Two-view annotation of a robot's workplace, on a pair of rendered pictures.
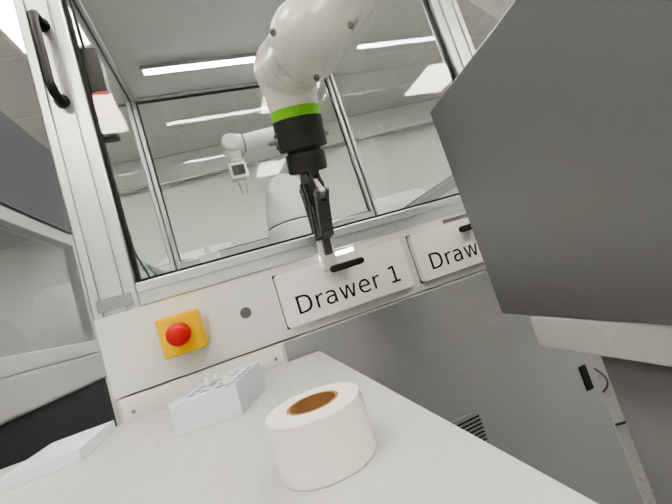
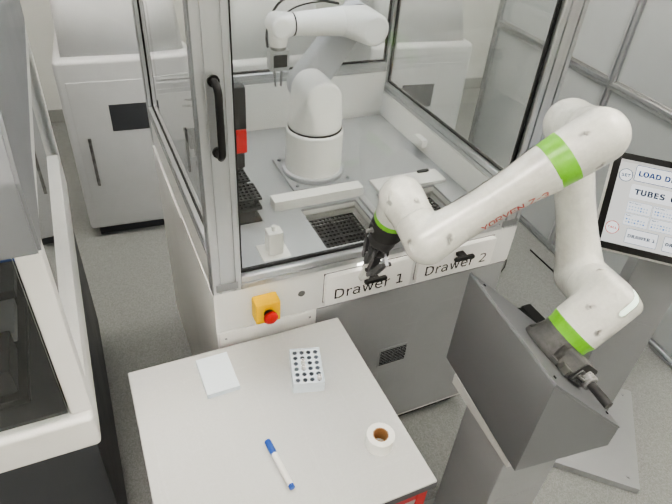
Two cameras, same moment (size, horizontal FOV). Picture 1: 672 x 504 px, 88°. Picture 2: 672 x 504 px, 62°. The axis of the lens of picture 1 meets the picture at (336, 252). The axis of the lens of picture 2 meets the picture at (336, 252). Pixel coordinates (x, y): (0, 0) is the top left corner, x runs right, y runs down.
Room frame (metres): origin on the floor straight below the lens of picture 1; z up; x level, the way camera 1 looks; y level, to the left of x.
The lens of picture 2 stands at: (-0.52, 0.34, 1.98)
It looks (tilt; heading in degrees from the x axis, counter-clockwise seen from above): 38 degrees down; 349
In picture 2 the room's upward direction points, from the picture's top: 5 degrees clockwise
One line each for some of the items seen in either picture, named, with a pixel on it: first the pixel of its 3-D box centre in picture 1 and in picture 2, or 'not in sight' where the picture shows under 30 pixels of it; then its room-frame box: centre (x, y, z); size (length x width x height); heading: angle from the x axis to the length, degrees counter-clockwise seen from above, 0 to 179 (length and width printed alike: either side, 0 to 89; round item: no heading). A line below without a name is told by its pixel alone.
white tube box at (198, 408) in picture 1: (222, 393); (306, 369); (0.49, 0.21, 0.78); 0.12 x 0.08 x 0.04; 1
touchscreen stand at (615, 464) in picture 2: not in sight; (621, 341); (0.76, -1.00, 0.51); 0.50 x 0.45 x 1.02; 153
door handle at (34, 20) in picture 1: (45, 54); (218, 122); (0.61, 0.41, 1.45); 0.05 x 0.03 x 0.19; 16
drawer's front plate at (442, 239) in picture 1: (467, 242); (455, 258); (0.83, -0.30, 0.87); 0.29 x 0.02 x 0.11; 106
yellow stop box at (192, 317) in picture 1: (182, 333); (266, 308); (0.63, 0.31, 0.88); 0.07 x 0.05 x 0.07; 106
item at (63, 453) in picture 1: (65, 451); (217, 374); (0.50, 0.45, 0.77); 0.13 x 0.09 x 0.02; 17
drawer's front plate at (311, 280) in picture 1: (346, 281); (368, 279); (0.74, 0.00, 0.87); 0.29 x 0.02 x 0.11; 106
